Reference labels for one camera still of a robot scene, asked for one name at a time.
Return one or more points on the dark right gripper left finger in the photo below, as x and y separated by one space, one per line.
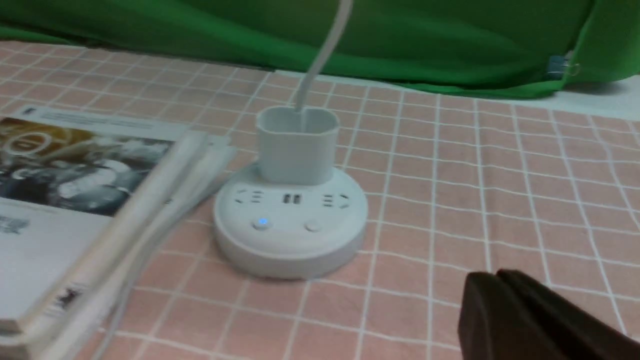
494 325

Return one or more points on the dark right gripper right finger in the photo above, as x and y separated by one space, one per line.
577 333

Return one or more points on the white desk lamp with sockets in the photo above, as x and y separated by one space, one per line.
292 214

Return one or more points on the pink checkered tablecloth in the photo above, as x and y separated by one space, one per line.
454 185

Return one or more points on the blue binder clip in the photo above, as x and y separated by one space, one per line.
562 66

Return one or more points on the green backdrop cloth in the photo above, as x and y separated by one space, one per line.
477 48

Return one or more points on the white middle book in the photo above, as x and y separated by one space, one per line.
104 201

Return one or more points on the white book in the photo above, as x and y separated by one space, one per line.
104 280
104 201

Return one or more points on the white self-driving textbook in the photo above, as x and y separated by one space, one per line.
69 181

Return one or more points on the white bottom book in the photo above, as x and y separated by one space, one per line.
104 280

